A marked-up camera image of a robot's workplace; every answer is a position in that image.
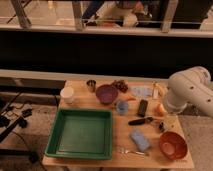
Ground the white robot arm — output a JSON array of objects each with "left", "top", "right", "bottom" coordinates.
[{"left": 162, "top": 66, "right": 213, "bottom": 118}]

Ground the purple bowl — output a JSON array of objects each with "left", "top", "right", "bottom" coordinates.
[{"left": 95, "top": 84, "right": 118, "bottom": 104}]

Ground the bunch of dark grapes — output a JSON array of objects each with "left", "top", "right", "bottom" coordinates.
[{"left": 112, "top": 80, "right": 128, "bottom": 93}]

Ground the small metal cup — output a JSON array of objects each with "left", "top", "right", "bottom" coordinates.
[{"left": 86, "top": 79, "right": 96, "bottom": 92}]

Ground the small orange carrot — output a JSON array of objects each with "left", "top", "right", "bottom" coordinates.
[{"left": 124, "top": 96, "right": 136, "bottom": 101}]

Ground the blue small cup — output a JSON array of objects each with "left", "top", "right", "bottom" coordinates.
[{"left": 116, "top": 100, "right": 129, "bottom": 115}]

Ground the black rectangular block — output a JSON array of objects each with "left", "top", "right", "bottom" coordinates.
[{"left": 137, "top": 100, "right": 148, "bottom": 117}]

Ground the white cup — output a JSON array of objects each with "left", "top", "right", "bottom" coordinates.
[{"left": 60, "top": 87, "right": 74, "bottom": 103}]

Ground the small white bottle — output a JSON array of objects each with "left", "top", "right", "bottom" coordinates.
[{"left": 152, "top": 82, "right": 158, "bottom": 100}]

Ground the yellow banana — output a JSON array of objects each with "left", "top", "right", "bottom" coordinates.
[{"left": 156, "top": 83, "right": 166, "bottom": 97}]

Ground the green plastic tray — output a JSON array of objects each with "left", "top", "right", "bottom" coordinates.
[{"left": 45, "top": 109, "right": 113, "bottom": 160}]

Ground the wooden table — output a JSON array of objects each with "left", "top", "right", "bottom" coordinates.
[{"left": 43, "top": 81, "right": 194, "bottom": 169}]

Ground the silver fork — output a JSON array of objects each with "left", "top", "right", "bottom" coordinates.
[{"left": 117, "top": 147, "right": 149, "bottom": 156}]

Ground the blue sponge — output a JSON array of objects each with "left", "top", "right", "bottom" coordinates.
[{"left": 130, "top": 129, "right": 150, "bottom": 152}]

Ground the orange-red bowl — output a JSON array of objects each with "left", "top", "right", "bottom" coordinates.
[{"left": 159, "top": 131, "right": 188, "bottom": 160}]

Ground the black-handled tool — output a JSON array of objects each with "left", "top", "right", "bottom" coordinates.
[{"left": 128, "top": 117, "right": 154, "bottom": 126}]

